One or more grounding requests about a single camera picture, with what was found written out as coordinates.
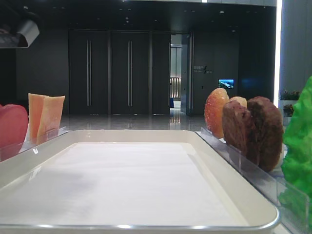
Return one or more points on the clear acrylic right rack rail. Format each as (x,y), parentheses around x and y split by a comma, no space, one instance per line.
(271,184)

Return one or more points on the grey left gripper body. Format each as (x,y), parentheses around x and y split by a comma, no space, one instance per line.
(27,31)

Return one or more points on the front red tomato slice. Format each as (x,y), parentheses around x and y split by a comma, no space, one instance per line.
(13,124)

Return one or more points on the rear brown meat patty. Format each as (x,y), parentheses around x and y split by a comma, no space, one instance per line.
(239,130)

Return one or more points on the brown meat patty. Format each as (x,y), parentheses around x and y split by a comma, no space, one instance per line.
(268,123)
(239,130)

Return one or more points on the wall mounted small screen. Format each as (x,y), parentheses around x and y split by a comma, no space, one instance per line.
(226,83)

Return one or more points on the green lettuce leaf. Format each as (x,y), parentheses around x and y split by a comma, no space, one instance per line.
(297,164)

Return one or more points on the orange cheese slice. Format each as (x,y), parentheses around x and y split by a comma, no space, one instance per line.
(51,114)
(35,111)

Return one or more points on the clear acrylic tomato pusher rack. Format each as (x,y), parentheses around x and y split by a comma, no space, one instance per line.
(10,151)

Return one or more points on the white rectangular tray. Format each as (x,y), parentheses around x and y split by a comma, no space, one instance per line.
(129,182)

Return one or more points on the potted plants by window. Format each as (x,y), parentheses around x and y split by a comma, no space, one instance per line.
(286,102)

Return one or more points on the rear orange cheese slice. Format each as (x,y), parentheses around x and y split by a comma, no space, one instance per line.
(35,111)

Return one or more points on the front brown meat patty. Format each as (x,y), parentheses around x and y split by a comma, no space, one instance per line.
(268,123)

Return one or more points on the orange bun top slice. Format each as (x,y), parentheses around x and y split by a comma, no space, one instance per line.
(213,111)

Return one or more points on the tan bun slice behind patties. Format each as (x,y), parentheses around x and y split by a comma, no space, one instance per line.
(241,100)

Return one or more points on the front orange cheese slice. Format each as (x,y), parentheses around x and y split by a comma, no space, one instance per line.
(51,114)

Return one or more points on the clear acrylic cheese pusher rack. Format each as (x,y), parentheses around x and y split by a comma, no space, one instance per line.
(50,134)

